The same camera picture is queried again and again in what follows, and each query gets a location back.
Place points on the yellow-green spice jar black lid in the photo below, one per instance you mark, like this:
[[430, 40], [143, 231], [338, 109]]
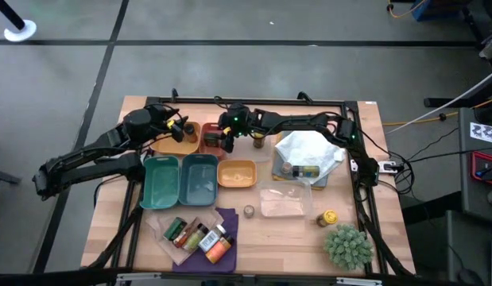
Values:
[[194, 239]]

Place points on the yellow lid spice jar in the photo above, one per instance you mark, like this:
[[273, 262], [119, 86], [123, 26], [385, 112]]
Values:
[[330, 217], [258, 142]]

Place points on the white label spice jar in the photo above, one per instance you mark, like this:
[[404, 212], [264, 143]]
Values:
[[210, 239]]

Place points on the white metal bracket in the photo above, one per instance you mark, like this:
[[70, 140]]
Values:
[[354, 165]]

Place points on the slim red orange spice jar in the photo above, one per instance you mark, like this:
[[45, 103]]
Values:
[[181, 239]]

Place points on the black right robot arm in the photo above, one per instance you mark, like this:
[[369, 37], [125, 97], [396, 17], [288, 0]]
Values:
[[297, 119]]

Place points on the orange plastic bin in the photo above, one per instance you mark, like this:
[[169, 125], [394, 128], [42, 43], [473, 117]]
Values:
[[208, 127]]

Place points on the green plastic bin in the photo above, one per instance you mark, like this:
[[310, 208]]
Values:
[[160, 182]]

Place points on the orange spice jar black lid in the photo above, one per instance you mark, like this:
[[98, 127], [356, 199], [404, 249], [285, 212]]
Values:
[[218, 251]]

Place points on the purple cloth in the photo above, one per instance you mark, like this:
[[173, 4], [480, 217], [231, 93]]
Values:
[[198, 264]]

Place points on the white round stand base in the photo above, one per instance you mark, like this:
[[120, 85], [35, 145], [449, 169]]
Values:
[[20, 32]]

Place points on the black stand pole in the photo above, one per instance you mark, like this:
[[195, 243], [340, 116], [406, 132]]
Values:
[[7, 14]]

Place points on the white power adapter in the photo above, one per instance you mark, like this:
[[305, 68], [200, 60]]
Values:
[[386, 167]]

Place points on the blue box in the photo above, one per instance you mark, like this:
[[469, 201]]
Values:
[[432, 10]]

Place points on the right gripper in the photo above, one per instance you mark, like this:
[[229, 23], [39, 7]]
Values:
[[235, 119]]

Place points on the black aluminium table frame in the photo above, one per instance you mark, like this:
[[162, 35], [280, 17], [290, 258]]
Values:
[[269, 100]]

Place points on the white printed sticker sheet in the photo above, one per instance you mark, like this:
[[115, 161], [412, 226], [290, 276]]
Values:
[[484, 133]]

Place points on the red framed device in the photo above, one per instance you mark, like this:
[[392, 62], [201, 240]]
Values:
[[474, 168]]

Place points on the green spice jar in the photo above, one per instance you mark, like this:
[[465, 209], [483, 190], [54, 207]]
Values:
[[174, 229]]

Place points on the green artificial succulent plant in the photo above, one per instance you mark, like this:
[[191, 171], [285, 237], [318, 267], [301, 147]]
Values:
[[349, 247]]

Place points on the brown spice jar dark lid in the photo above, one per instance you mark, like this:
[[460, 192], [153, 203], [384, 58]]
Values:
[[190, 134]]

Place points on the grey side cabinet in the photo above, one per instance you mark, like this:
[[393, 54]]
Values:
[[466, 178]]

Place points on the blue plastic bin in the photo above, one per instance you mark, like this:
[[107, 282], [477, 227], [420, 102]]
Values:
[[198, 182]]

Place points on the spice jar yellow blue label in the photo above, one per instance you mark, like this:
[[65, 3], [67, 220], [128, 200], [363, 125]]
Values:
[[307, 171]]

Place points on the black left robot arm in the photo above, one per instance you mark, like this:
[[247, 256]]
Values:
[[86, 167]]

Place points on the black computer mouse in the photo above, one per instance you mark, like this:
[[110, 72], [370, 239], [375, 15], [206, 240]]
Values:
[[470, 277]]

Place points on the white plastic bag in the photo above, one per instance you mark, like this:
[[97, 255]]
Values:
[[313, 149]]

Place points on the grey board with yellow edge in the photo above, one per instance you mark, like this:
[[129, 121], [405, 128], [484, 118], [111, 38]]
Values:
[[276, 171]]

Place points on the small yellow plastic bin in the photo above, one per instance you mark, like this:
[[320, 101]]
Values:
[[237, 174]]

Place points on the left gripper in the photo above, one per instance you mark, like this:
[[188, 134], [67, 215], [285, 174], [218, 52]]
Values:
[[163, 118]]

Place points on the small glass jar patterned label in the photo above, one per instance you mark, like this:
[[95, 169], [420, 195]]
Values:
[[249, 211]]

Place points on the large yellow plastic bin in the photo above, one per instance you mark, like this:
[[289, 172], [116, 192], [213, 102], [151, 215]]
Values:
[[170, 148]]

